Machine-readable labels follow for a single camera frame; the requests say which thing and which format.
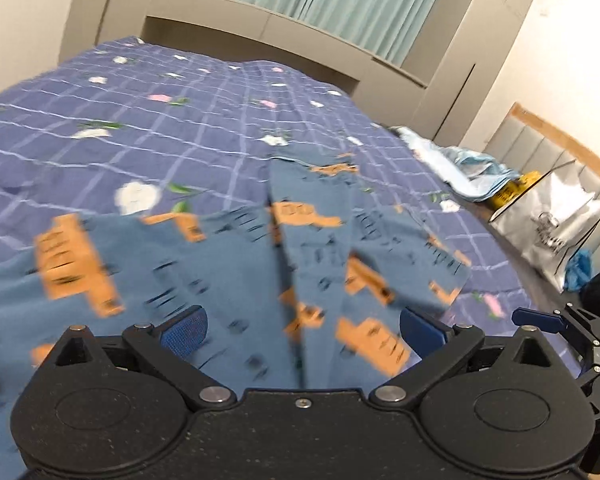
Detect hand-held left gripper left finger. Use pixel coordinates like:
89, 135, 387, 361
52, 305, 238, 412

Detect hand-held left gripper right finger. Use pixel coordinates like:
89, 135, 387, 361
369, 307, 562, 411

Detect blue pants with orange print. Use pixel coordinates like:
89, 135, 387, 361
0, 152, 473, 480

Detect blue plastic bag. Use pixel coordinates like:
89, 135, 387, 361
562, 249, 594, 293

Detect silver white bag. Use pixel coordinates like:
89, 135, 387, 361
487, 159, 600, 293

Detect yellow packet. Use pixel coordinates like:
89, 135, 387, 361
487, 170, 543, 211

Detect light blue crumpled cloth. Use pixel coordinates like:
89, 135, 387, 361
390, 126, 522, 203

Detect purple checked floral bed sheet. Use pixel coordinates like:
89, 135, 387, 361
0, 35, 581, 386

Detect beige built-in cabinet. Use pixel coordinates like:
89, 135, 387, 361
60, 0, 541, 147

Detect green curtain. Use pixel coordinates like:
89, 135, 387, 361
182, 0, 458, 66

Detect grey padded wood-trimmed wall panel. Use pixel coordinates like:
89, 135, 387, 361
482, 102, 600, 273

